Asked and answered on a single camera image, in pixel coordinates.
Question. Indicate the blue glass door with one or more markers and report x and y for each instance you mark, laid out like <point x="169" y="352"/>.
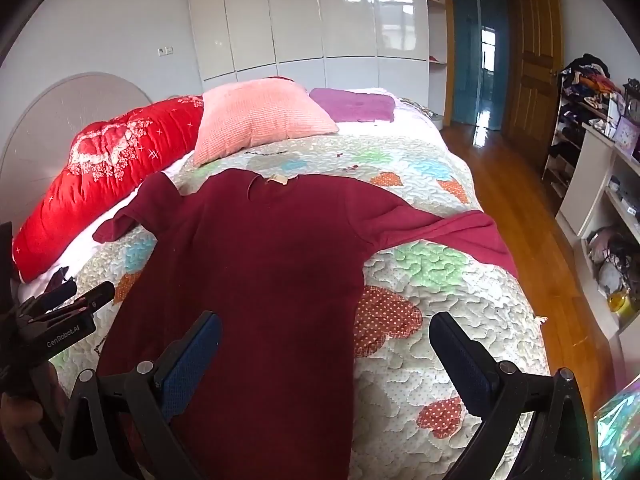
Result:
<point x="470" y="50"/>

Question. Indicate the person's left hand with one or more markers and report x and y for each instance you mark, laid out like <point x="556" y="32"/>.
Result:
<point x="20" y="425"/>

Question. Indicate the white shelf unit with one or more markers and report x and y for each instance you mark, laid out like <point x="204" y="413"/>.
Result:
<point x="590" y="175"/>

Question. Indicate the red floral quilt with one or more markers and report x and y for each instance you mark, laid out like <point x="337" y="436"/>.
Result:
<point x="75" y="185"/>

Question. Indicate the small table clock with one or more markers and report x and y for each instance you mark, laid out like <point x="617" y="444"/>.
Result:
<point x="632" y="105"/>

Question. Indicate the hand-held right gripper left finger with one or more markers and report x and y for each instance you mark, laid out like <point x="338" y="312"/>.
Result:
<point x="192" y="366"/>

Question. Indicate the quilted heart-patch bedspread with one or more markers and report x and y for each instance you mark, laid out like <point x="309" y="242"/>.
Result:
<point x="425" y="270"/>

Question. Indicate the iridescent bag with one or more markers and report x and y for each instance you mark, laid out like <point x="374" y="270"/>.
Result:
<point x="620" y="430"/>

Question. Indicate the cluttered clothes rack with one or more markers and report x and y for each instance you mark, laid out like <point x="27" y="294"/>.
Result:
<point x="575" y="110"/>

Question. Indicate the white light switch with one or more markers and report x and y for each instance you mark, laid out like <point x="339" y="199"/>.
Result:
<point x="165" y="50"/>

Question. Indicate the grey round headboard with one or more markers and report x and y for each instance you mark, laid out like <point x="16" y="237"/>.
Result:
<point x="60" y="105"/>

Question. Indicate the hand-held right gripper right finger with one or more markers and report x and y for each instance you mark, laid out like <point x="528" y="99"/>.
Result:
<point x="460" y="362"/>

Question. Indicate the purple pillow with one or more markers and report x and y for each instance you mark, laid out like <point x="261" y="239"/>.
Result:
<point x="352" y="105"/>

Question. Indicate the yellow jar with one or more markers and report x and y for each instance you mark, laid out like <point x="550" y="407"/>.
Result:
<point x="620" y="304"/>

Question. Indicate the wooden door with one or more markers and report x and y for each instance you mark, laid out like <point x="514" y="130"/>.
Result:
<point x="535" y="70"/>

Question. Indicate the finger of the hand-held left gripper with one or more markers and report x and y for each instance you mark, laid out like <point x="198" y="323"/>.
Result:
<point x="95" y="296"/>
<point x="59" y="294"/>

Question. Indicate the dark red sweater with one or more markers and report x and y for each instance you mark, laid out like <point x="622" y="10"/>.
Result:
<point x="260" y="285"/>

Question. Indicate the pink ribbed pillow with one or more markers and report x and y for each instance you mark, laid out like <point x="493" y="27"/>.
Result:
<point x="260" y="115"/>

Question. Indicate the purple box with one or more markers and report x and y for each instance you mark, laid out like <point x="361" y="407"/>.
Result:
<point x="626" y="135"/>

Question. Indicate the white glossy wardrobe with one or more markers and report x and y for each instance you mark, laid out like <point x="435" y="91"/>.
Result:
<point x="300" y="20"/>

